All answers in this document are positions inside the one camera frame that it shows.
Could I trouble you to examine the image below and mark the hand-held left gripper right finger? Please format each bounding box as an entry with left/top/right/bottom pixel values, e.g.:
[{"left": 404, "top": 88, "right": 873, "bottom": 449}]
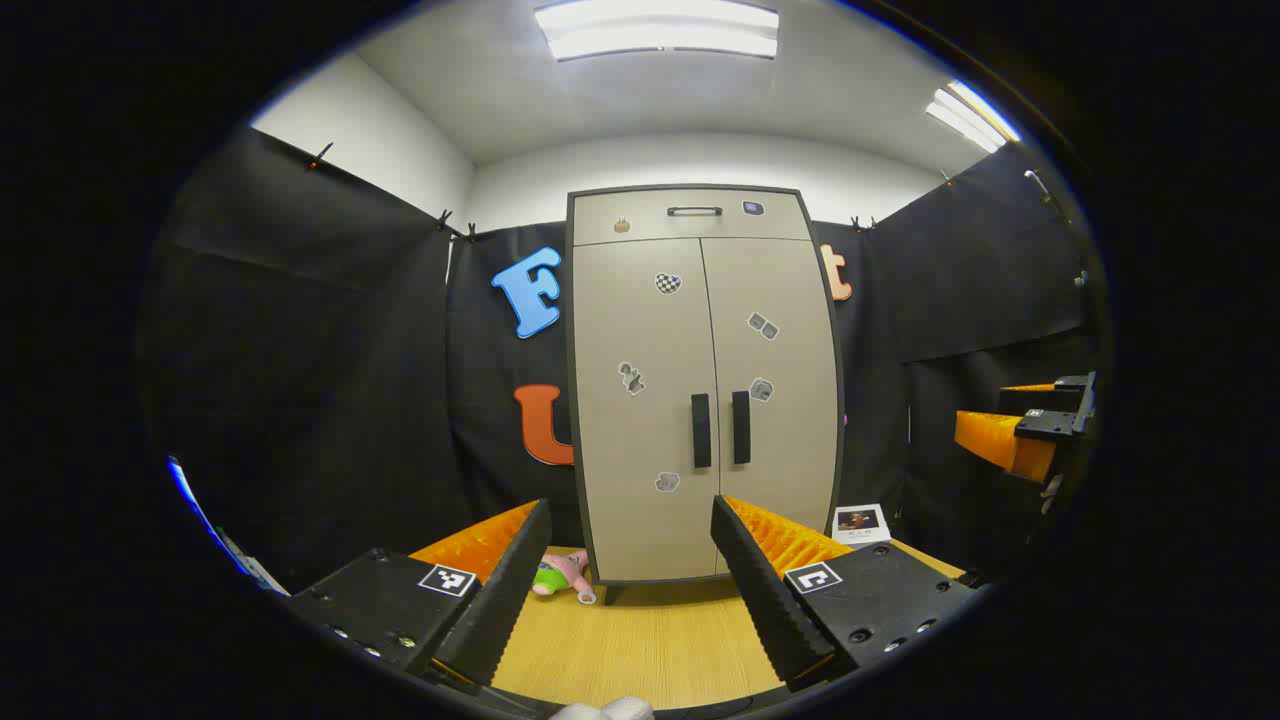
[{"left": 710, "top": 494, "right": 986, "bottom": 693}]

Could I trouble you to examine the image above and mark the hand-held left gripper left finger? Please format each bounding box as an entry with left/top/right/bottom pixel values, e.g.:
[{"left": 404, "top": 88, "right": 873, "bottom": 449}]
[{"left": 288, "top": 498, "right": 553, "bottom": 691}]

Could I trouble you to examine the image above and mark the beige shoe cabinet door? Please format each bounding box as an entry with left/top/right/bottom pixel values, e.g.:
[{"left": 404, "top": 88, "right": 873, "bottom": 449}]
[
  {"left": 572, "top": 238, "right": 721, "bottom": 583},
  {"left": 700, "top": 236, "right": 841, "bottom": 576}
]

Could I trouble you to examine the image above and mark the beige double-door shoe cabinet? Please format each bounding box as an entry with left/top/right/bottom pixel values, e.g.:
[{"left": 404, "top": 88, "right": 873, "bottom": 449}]
[{"left": 565, "top": 184, "right": 846, "bottom": 606}]

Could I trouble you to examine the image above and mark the pink green plush toy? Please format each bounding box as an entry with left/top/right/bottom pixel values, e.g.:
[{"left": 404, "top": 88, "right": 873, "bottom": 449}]
[{"left": 532, "top": 548, "right": 598, "bottom": 606}]

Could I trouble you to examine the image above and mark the black backdrop cloth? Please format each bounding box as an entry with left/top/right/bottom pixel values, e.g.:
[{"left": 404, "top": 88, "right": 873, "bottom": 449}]
[{"left": 140, "top": 125, "right": 1101, "bottom": 601}]

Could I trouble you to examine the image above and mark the small ceiling light panel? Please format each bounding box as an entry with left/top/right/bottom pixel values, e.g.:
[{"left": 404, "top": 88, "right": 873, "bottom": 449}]
[{"left": 925, "top": 80, "right": 1021, "bottom": 153}]

